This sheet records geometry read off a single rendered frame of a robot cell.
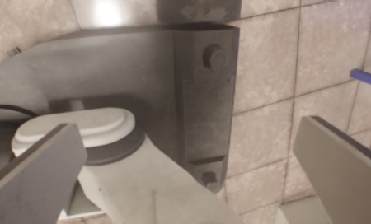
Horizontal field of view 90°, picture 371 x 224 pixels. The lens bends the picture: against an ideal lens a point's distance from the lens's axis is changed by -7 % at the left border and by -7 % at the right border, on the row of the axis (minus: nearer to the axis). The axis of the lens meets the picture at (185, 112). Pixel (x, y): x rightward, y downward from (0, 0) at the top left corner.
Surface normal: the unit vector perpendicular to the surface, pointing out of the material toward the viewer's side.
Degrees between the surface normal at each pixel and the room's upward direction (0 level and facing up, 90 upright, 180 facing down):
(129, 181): 90
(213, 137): 0
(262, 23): 0
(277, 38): 0
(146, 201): 90
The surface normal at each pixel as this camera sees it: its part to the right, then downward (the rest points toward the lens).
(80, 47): 0.21, 0.47
